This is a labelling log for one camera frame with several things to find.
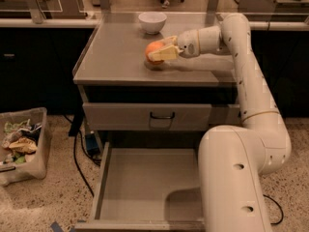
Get white ceramic bowl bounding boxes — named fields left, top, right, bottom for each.
left=138, top=12, right=167, bottom=34

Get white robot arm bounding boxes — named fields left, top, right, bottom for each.
left=145, top=14, right=292, bottom=232

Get blue power box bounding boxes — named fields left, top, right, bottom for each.
left=85, top=133, right=99, bottom=156

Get clear plastic bin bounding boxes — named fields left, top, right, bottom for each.
left=0, top=107, right=51, bottom=186

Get black drawer handle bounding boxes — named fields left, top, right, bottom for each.
left=150, top=112, right=175, bottom=120

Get black floor cable right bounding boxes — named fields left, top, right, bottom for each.
left=263, top=194, right=285, bottom=226

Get closed grey top drawer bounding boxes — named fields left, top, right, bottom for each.
left=83, top=102, right=239, bottom=131

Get open grey middle drawer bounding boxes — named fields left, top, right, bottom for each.
left=75, top=145, right=205, bottom=232

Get black floor cable left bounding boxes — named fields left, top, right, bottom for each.
left=63, top=114, right=102, bottom=198

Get black floor cable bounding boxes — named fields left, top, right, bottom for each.
left=63, top=114, right=102, bottom=198
left=263, top=194, right=285, bottom=226

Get orange fruit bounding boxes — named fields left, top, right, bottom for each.
left=145, top=42, right=163, bottom=65

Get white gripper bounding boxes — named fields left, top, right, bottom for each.
left=149, top=30, right=200, bottom=61

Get crumpled packaging in bin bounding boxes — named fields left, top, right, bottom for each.
left=0, top=119, right=42, bottom=165

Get grey metal drawer cabinet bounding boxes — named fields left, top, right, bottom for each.
left=73, top=13, right=239, bottom=148

